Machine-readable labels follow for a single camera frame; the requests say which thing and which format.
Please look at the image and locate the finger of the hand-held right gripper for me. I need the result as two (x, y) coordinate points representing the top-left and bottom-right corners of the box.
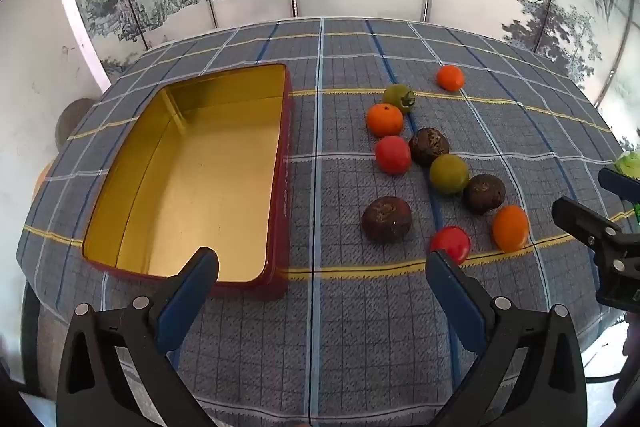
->
(598, 166), (640, 198)
(552, 196), (640, 309)

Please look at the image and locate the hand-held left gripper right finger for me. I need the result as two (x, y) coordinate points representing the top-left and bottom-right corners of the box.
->
(425, 250), (587, 427)

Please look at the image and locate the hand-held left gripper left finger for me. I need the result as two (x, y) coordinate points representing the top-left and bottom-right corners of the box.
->
(56, 247), (221, 427)

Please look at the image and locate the red tomato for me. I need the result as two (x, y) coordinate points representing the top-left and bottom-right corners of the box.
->
(430, 226), (472, 266)
(375, 136), (412, 175)

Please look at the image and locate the orange mandarin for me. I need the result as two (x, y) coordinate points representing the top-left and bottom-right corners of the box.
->
(492, 205), (530, 253)
(366, 103), (404, 138)
(436, 65), (465, 92)

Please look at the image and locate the brown passion fruit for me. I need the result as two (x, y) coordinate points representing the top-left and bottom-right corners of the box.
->
(361, 196), (413, 244)
(409, 127), (450, 167)
(463, 174), (506, 215)

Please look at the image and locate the gold and red tin box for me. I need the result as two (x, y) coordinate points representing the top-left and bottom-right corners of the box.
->
(81, 63), (292, 302)

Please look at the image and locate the blue plaid tablecloth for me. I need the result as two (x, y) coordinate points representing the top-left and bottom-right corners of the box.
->
(16, 18), (632, 427)

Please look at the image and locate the tan round stool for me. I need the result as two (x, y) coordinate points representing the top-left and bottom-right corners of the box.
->
(33, 161), (57, 204)

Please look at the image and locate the green tomato with stem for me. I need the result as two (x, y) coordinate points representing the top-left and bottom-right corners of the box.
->
(383, 84), (417, 114)

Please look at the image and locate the round grey stool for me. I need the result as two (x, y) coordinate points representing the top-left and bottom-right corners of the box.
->
(54, 98), (97, 152)

